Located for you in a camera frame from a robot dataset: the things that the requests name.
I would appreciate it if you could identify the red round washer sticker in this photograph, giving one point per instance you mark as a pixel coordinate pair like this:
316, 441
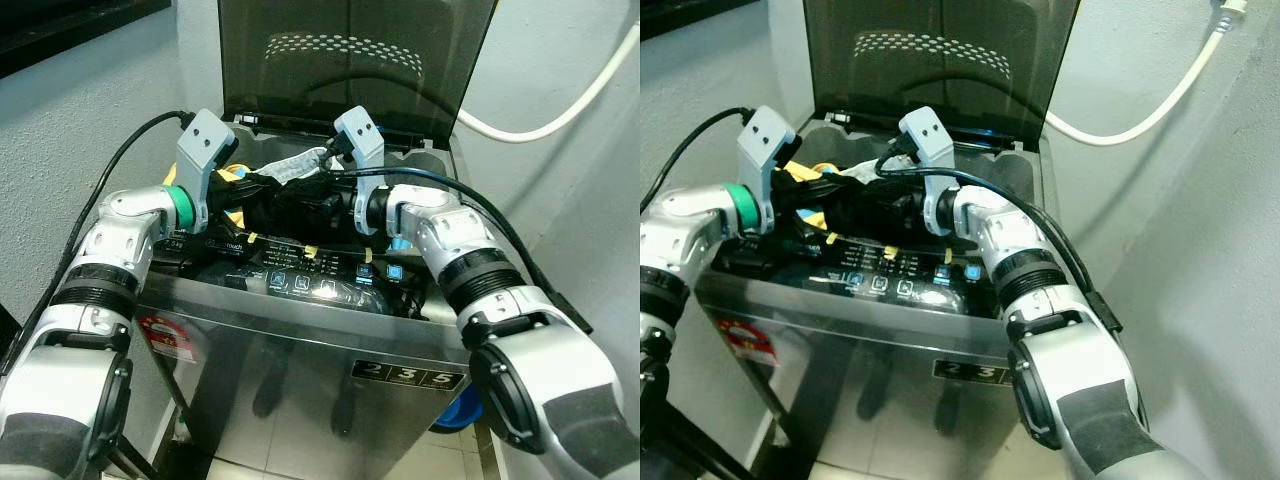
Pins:
168, 338
748, 342

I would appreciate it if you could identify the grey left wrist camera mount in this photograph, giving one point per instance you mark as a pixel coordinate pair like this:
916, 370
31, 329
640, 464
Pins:
765, 140
205, 145

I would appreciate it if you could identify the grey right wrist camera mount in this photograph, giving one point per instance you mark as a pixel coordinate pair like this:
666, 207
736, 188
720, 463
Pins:
925, 135
360, 135

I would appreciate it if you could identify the blue plastic container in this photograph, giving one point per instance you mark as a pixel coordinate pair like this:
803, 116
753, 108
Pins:
458, 412

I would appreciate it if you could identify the tinted washer lid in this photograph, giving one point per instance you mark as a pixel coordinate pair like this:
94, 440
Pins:
940, 70
350, 70

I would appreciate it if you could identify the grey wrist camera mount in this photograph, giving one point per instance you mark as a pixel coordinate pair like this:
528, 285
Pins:
925, 135
765, 140
360, 135
205, 145

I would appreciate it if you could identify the silver top-load washing machine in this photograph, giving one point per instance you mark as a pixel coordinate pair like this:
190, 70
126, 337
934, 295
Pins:
300, 400
880, 400

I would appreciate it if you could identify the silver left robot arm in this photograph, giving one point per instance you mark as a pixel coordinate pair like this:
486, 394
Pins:
680, 230
60, 380

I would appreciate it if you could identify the black garment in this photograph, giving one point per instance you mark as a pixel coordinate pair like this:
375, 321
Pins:
290, 208
855, 208

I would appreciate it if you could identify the black numbered washer label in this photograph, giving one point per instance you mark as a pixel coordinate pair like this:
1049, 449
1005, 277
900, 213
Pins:
405, 375
970, 372

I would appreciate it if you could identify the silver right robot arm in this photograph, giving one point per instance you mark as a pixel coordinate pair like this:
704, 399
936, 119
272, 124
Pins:
540, 380
1080, 380

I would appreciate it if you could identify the white patterned cloth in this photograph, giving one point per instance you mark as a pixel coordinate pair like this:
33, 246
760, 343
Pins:
870, 170
300, 165

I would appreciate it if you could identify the dark window frame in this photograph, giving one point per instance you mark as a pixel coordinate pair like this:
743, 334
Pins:
680, 12
60, 30

